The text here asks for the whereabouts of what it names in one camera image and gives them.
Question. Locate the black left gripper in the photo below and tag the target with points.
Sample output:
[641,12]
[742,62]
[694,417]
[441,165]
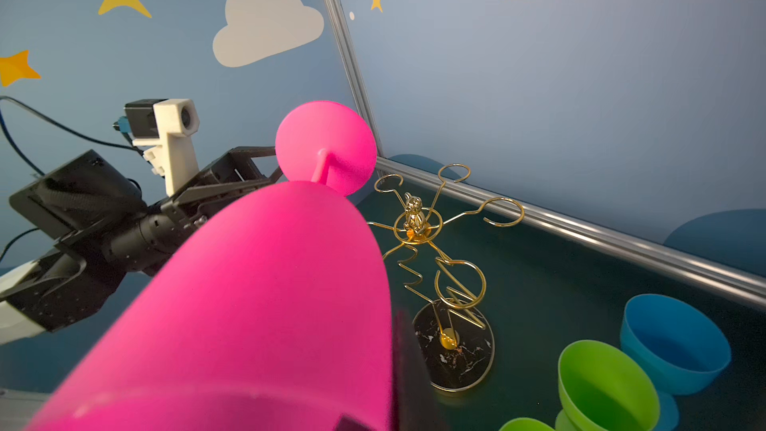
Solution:
[147,240]

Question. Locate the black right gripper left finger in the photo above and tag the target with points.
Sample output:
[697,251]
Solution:
[349,422]

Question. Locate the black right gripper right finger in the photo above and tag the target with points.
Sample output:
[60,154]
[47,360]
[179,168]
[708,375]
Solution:
[414,401]

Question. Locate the green wine glass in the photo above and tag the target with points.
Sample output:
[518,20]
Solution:
[525,424]
[601,388]

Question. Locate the pink wine glass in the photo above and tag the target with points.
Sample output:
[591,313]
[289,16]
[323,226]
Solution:
[274,315]

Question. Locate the blue wine glass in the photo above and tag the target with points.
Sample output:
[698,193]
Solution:
[679,347]

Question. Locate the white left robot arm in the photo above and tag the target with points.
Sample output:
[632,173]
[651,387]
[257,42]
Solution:
[102,230]

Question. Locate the gold wire wine glass rack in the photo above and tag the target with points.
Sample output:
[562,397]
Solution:
[455,338]

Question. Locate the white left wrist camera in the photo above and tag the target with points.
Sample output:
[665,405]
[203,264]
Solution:
[164,127]

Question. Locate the aluminium left frame post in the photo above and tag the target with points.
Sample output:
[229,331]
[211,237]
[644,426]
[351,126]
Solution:
[343,40]

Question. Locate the aluminium back frame rail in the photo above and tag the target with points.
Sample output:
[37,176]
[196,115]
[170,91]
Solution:
[727,282]

